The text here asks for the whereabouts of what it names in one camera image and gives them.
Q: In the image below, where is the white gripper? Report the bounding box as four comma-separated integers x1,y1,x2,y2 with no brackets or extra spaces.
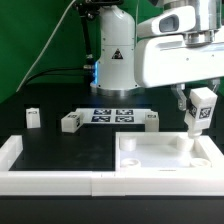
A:
134,33,224,111

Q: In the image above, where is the white square tabletop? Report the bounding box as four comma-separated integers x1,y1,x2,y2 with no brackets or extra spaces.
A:
115,132,224,171

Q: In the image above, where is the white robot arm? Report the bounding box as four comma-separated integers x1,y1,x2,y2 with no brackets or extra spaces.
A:
91,0,224,110

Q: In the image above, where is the white U-shaped fence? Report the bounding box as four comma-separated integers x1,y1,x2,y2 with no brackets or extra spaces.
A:
0,135,224,196

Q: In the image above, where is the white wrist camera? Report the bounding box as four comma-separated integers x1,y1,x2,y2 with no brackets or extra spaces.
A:
137,6,196,38

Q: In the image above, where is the white marker base plate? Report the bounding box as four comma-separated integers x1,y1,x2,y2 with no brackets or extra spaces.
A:
76,108,150,124

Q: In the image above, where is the black camera stand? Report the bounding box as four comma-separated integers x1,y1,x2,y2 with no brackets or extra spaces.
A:
72,0,124,84

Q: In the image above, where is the black cable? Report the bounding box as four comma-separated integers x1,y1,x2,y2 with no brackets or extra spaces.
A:
23,67,87,86

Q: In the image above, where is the white cable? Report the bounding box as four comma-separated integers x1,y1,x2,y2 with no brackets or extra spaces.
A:
15,0,78,93

